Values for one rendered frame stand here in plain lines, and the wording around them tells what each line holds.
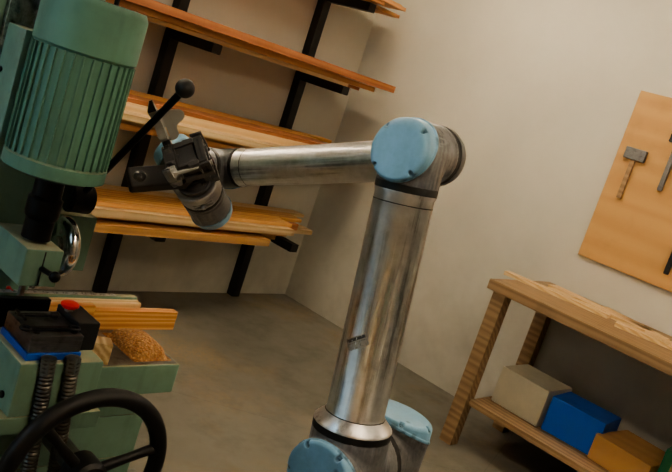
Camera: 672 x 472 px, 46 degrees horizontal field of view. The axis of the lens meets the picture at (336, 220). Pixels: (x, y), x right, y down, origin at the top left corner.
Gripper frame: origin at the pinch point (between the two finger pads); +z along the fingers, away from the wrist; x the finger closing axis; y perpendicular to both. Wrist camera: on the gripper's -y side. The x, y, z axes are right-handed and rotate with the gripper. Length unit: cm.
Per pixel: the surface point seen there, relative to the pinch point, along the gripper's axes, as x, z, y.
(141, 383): 35.5, -23.6, -17.5
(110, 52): -7.6, 15.4, -1.0
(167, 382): 35.5, -28.1, -13.8
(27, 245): 12.0, -2.4, -26.2
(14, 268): 14.4, -4.6, -29.9
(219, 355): -42, -277, -42
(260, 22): -218, -254, 32
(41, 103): -3.3, 13.7, -14.1
